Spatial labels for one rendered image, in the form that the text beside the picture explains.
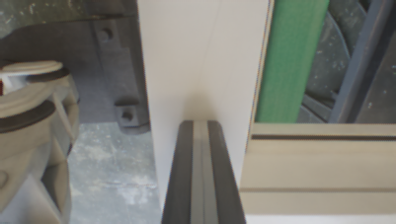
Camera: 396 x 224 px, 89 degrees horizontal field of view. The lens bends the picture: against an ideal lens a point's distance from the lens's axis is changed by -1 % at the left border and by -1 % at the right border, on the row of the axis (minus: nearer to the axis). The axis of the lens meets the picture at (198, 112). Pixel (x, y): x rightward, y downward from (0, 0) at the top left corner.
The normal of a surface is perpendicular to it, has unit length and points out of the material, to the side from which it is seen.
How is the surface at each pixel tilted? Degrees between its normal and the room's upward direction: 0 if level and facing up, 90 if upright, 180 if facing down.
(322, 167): 90
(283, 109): 0
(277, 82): 0
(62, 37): 0
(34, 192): 10
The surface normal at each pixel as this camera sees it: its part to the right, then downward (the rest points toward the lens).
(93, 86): 0.00, 0.47
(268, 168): 0.02, -0.88
